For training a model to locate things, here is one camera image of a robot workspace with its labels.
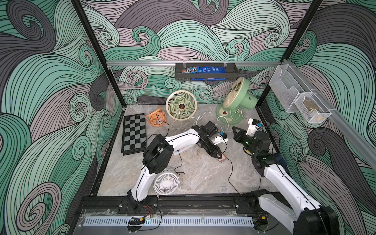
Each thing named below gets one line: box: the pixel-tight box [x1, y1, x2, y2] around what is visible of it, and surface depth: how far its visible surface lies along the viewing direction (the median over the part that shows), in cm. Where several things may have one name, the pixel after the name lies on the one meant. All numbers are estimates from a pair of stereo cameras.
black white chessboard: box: [121, 113, 147, 156], surface depth 102 cm
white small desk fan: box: [154, 166, 180, 196], surface depth 74 cm
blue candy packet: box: [180, 66, 227, 74], surface depth 94 cm
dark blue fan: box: [271, 153, 287, 169], surface depth 77 cm
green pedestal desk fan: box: [216, 76, 258, 125], surface depth 94 cm
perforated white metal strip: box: [82, 215, 255, 227], surface depth 71 cm
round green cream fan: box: [165, 90, 198, 121], surface depth 105 cm
